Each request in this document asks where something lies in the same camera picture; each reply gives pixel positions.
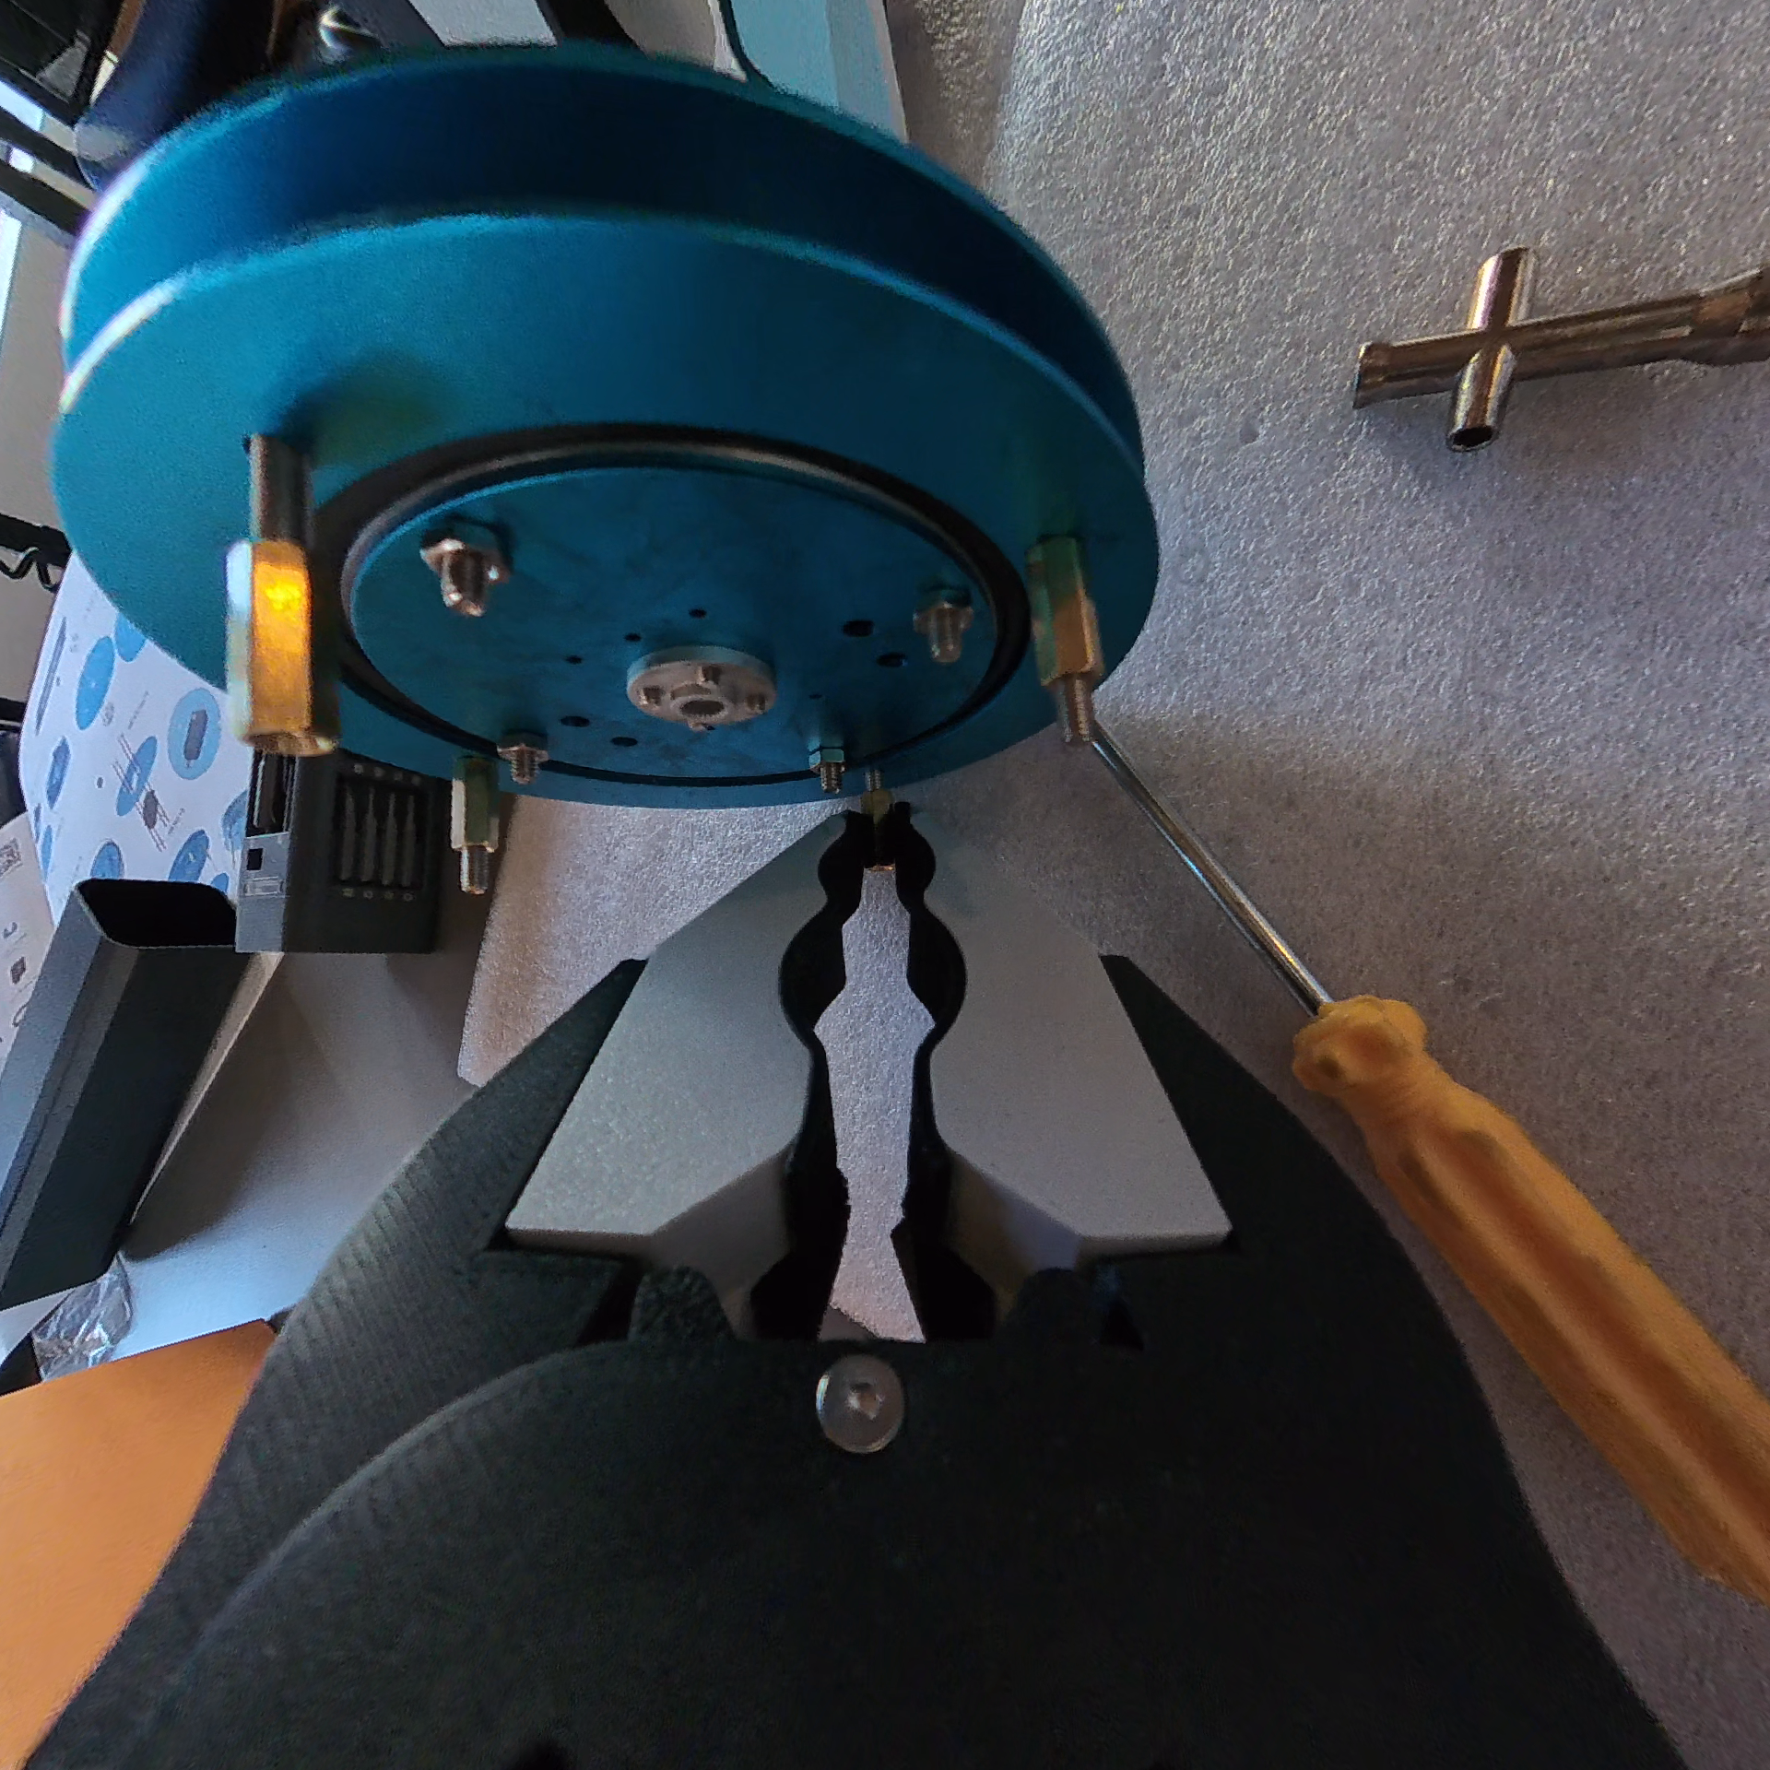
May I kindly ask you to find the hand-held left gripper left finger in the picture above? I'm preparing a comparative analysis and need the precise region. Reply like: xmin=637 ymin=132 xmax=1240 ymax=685
xmin=503 ymin=813 xmax=866 ymax=1343

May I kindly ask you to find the dark grey rectangular sleeve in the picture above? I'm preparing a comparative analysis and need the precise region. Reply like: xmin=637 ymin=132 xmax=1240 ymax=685
xmin=0 ymin=876 xmax=244 ymax=1308

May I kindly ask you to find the orange cardboard box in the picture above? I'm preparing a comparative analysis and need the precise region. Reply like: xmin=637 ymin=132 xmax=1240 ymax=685
xmin=0 ymin=1320 xmax=279 ymax=1770

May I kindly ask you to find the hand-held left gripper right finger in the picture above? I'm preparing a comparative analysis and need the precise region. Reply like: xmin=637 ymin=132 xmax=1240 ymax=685
xmin=890 ymin=804 xmax=1235 ymax=1341

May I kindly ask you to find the silver cross socket wrench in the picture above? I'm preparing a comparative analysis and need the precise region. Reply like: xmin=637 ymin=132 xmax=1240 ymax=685
xmin=1354 ymin=247 xmax=1770 ymax=456

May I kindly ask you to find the black screwdriver bit case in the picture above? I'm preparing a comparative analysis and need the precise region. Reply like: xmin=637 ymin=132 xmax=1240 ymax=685
xmin=232 ymin=752 xmax=452 ymax=957

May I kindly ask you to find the blue round turntable base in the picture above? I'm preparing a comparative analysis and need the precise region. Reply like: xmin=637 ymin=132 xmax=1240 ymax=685
xmin=48 ymin=42 xmax=1163 ymax=899

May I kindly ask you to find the white foam sheet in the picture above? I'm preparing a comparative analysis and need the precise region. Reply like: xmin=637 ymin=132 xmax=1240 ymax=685
xmin=457 ymin=0 xmax=1770 ymax=1770

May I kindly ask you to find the yellow handled screwdriver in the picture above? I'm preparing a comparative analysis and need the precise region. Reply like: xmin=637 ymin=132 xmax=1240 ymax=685
xmin=1080 ymin=718 xmax=1770 ymax=1606

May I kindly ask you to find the blue printed instruction sheet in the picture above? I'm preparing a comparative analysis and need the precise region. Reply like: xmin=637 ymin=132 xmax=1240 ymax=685
xmin=0 ymin=552 xmax=266 ymax=1053

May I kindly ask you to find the small clear plastic bag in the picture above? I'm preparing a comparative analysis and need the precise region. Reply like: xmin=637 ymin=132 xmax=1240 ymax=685
xmin=28 ymin=1258 xmax=132 ymax=1379

